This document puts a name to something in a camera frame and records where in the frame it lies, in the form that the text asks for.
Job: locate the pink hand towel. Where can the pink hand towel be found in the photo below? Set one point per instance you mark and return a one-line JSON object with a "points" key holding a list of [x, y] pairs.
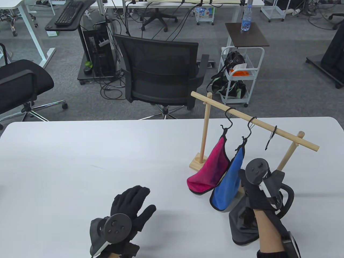
{"points": [[212, 169]]}

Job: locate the orange item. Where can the orange item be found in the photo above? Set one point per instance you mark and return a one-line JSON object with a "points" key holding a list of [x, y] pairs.
{"points": [[240, 72]]}

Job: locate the black mesh office chair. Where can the black mesh office chair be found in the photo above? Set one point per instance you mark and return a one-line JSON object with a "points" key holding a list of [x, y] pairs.
{"points": [[158, 70]]}

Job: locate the white standing desk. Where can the white standing desk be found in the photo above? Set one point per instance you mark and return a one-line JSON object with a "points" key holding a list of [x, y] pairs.
{"points": [[32, 29]]}

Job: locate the black floor stand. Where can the black floor stand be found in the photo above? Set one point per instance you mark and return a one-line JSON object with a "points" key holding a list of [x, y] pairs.
{"points": [[334, 53]]}

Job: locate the black chair base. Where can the black chair base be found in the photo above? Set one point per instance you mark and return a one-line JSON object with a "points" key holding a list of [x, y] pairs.
{"points": [[158, 18]]}

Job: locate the black s-hook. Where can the black s-hook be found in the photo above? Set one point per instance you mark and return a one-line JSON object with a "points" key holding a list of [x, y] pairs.
{"points": [[272, 135], [250, 129], [230, 118]]}

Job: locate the black keyboard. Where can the black keyboard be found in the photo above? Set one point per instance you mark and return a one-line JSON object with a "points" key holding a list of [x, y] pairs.
{"points": [[68, 13]]}

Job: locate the wooden hanging rack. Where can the wooden hanging rack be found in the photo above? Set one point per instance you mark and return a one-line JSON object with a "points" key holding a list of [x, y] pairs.
{"points": [[268, 128]]}

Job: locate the small white storage cart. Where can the small white storage cart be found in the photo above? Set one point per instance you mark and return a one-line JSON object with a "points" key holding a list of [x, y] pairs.
{"points": [[204, 14]]}

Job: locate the black round hand tracker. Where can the black round hand tracker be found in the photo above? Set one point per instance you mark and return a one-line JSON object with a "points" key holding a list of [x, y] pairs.
{"points": [[117, 228], [256, 170]]}

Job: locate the black keyboard desk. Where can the black keyboard desk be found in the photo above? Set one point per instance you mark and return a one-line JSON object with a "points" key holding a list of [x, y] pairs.
{"points": [[88, 8]]}

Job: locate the grey hand towel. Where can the grey hand towel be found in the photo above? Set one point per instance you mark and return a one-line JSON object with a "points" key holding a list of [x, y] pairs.
{"points": [[242, 225]]}

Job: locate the blue hand towel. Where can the blue hand towel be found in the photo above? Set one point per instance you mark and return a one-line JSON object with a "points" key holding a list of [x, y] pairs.
{"points": [[228, 188]]}

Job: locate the black computer tower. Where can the black computer tower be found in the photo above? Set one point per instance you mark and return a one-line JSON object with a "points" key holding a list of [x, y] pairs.
{"points": [[98, 51]]}

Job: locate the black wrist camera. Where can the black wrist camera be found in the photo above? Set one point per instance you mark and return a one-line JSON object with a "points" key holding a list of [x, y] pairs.
{"points": [[291, 246]]}

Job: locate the long white desk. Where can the long white desk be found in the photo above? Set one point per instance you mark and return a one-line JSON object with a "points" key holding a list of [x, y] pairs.
{"points": [[166, 3]]}

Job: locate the clear water bottle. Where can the clear water bottle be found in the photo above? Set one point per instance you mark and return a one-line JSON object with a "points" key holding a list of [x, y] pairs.
{"points": [[246, 18]]}

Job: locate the black bag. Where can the black bag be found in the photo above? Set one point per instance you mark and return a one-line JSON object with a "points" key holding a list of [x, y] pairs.
{"points": [[233, 57]]}

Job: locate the brown side table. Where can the brown side table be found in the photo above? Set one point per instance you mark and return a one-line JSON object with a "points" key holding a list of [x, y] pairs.
{"points": [[246, 37]]}

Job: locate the person's right forearm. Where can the person's right forearm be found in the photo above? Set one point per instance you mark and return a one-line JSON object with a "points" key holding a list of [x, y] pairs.
{"points": [[267, 231]]}

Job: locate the black padded office chair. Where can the black padded office chair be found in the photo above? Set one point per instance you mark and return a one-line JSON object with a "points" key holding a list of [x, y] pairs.
{"points": [[18, 80]]}

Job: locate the person's right hand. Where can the person's right hand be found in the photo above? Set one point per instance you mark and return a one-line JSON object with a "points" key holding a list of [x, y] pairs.
{"points": [[255, 199]]}

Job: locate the white rolling cart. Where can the white rolling cart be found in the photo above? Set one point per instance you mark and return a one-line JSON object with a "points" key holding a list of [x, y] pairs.
{"points": [[255, 70]]}

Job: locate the person's left hand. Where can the person's left hand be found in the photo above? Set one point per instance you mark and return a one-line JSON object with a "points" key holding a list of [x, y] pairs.
{"points": [[131, 200]]}

